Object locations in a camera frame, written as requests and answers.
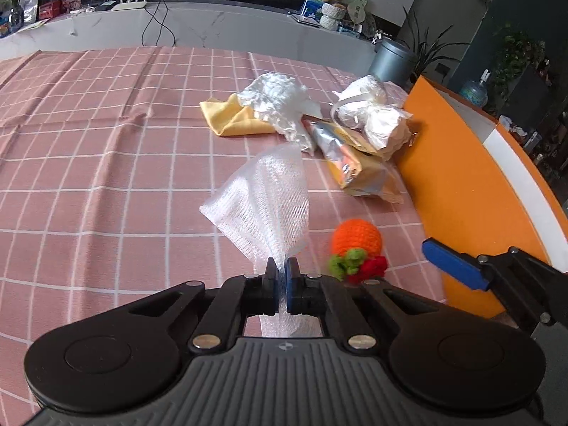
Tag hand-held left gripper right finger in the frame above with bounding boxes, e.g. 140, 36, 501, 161
286, 256, 450, 354

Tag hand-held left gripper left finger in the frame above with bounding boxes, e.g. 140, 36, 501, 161
119, 257, 282, 356

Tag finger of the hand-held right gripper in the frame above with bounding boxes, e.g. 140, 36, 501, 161
421, 237, 568, 334

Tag orange crocheted fruit toy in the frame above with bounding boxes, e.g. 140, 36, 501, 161
327, 219, 389, 285

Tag white mesh bag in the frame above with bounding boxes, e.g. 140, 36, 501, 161
199, 143, 324, 339

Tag orange cardboard box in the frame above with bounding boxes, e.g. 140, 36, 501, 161
394, 75, 568, 320

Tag yellow snack packet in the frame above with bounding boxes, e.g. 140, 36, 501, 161
302, 114, 405, 205

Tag white plastic bag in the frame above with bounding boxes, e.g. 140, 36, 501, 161
331, 75, 415, 162

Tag yellow cloth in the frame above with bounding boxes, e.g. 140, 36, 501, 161
199, 93, 279, 138

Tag blue water jug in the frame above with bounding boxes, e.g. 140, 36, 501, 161
459, 69, 491, 108

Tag dark grey cabinet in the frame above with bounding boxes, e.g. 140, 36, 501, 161
496, 64, 556, 117

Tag pink checked tablecloth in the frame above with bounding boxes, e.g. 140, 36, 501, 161
0, 47, 450, 360

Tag grey metal trash can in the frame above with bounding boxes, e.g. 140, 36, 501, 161
368, 37, 416, 88

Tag trailing pothos plant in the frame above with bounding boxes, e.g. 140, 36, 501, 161
492, 23, 547, 113

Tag tall leafy floor plant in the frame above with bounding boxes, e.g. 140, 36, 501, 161
398, 6, 472, 86

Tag white marble television console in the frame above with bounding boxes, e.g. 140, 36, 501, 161
0, 0, 379, 77

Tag white knitted pot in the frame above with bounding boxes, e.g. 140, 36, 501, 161
319, 2, 348, 32

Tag round paper fan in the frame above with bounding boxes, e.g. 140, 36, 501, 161
345, 0, 369, 26

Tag blue painted picture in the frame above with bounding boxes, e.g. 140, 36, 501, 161
301, 0, 329, 21

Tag black cables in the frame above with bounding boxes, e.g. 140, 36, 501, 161
141, 0, 179, 48

